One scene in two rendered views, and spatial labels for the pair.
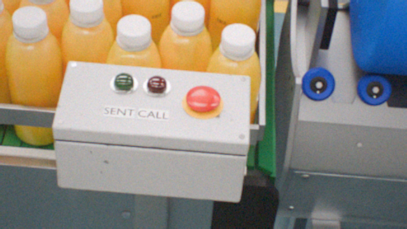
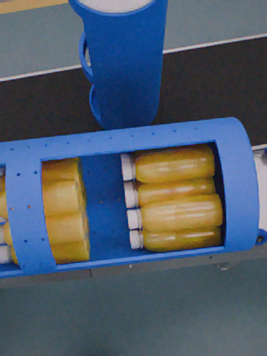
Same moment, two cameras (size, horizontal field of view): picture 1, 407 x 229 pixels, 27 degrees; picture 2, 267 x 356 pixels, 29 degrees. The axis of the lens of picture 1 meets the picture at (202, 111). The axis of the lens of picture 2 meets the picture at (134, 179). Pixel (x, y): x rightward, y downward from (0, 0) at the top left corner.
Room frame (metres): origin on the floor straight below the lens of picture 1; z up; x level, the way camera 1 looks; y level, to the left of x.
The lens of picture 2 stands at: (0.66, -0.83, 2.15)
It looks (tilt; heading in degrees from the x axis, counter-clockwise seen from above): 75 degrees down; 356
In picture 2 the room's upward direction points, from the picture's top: 1 degrees counter-clockwise
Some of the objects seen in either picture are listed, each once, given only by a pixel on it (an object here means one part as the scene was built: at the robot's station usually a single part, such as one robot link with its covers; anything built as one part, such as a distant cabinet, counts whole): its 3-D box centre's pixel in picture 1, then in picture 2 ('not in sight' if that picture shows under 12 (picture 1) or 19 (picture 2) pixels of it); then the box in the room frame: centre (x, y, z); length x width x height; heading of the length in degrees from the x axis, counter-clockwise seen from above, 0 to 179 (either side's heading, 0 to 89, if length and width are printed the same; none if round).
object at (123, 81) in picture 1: (123, 81); not in sight; (0.63, 0.09, 1.11); 0.02 x 0.02 x 0.01
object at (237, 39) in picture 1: (238, 39); not in sight; (0.74, -0.03, 1.08); 0.04 x 0.04 x 0.02
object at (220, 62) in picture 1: (230, 97); not in sight; (0.74, -0.03, 0.99); 0.07 x 0.07 x 0.18
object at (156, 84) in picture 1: (156, 84); not in sight; (0.63, 0.05, 1.11); 0.02 x 0.02 x 0.01
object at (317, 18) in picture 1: (320, 19); not in sight; (0.90, -0.15, 0.99); 0.10 x 0.02 x 0.12; 1
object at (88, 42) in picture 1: (88, 65); not in sight; (0.77, 0.15, 0.99); 0.07 x 0.07 x 0.18
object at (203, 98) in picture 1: (203, 100); not in sight; (0.61, 0.00, 1.11); 0.04 x 0.04 x 0.01
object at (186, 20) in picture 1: (187, 16); not in sight; (0.77, 0.03, 1.08); 0.04 x 0.04 x 0.02
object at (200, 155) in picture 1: (154, 131); not in sight; (0.61, 0.05, 1.05); 0.20 x 0.10 x 0.10; 91
